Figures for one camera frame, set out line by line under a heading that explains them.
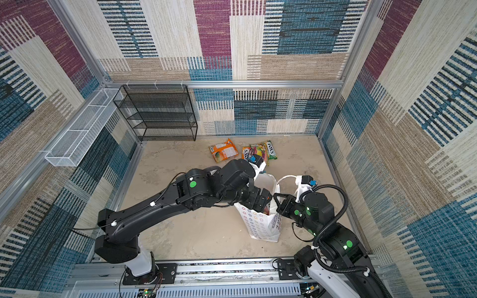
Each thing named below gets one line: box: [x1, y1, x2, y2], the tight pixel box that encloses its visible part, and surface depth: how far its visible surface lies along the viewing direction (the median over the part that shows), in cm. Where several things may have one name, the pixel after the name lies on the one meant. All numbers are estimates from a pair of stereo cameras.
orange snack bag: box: [208, 137, 240, 164], surface depth 112 cm
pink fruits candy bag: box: [241, 142, 270, 167], surface depth 110 cm
